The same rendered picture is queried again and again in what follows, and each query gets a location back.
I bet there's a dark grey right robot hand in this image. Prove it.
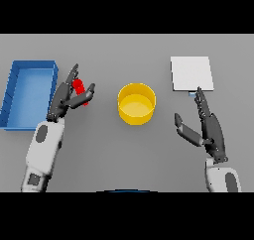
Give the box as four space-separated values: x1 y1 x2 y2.
174 86 229 165

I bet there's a red beaker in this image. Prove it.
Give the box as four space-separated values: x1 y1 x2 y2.
71 78 90 107

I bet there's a pale square measuring scale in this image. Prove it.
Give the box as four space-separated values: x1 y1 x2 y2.
170 56 215 97

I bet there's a yellow bowl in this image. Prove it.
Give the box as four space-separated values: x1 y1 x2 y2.
117 82 157 126

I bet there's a blue tray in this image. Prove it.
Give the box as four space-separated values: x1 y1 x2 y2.
0 60 60 132

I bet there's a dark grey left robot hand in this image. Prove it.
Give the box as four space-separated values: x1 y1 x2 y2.
46 63 96 124

